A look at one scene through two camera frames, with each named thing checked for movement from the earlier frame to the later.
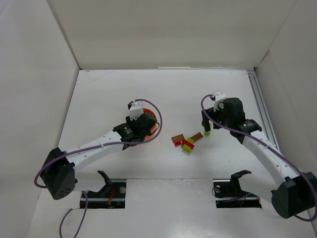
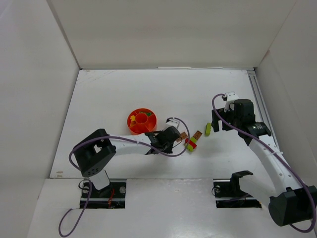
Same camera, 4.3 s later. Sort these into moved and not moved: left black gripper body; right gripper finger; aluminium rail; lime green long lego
Moved: right gripper finger; left black gripper body
Not moved: aluminium rail; lime green long lego
